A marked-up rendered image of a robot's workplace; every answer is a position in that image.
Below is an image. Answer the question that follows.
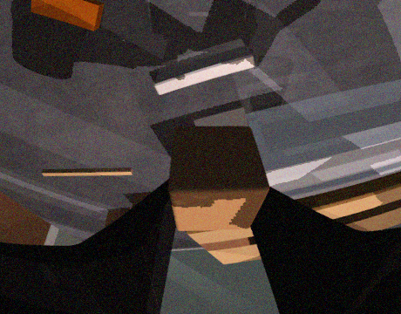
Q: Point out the tan wooden stick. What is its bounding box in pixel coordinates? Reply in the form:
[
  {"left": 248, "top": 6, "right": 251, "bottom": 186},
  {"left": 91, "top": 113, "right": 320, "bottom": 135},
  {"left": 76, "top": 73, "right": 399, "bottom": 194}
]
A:
[{"left": 41, "top": 167, "right": 133, "bottom": 177}]

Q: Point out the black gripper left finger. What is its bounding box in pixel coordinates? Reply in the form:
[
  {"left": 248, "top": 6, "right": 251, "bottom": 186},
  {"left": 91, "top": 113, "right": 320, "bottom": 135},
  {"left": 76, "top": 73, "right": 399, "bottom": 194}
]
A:
[{"left": 0, "top": 179, "right": 176, "bottom": 314}]

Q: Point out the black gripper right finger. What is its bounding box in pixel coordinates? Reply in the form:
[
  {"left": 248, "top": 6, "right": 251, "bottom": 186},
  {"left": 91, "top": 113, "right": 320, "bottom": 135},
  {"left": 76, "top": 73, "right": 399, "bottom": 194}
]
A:
[{"left": 250, "top": 186, "right": 401, "bottom": 314}]

